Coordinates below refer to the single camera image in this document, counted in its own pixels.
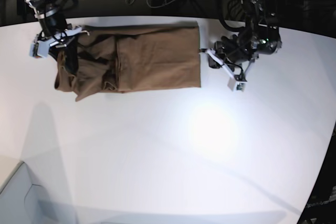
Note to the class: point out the white box at table corner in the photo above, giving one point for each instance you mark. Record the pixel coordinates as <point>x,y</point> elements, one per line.
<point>19,199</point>

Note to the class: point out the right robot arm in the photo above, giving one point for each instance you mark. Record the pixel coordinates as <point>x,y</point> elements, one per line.
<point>53,11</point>

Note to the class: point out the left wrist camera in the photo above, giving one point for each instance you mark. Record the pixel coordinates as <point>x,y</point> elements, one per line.
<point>237,85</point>

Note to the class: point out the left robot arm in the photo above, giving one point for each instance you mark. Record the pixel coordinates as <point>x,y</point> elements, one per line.
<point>259,36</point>

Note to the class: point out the brown t-shirt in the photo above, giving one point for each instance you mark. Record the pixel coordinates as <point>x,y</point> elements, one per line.
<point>134,58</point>

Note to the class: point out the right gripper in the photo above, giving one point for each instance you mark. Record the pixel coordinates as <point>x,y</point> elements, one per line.
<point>63,40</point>

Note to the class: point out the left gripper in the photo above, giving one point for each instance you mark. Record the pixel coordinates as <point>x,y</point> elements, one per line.
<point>236,56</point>

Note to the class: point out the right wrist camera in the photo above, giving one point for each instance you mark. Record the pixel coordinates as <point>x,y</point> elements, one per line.
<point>39,50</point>

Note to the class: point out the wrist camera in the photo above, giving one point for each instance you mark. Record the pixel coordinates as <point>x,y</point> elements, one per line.
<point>237,85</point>
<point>39,50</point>

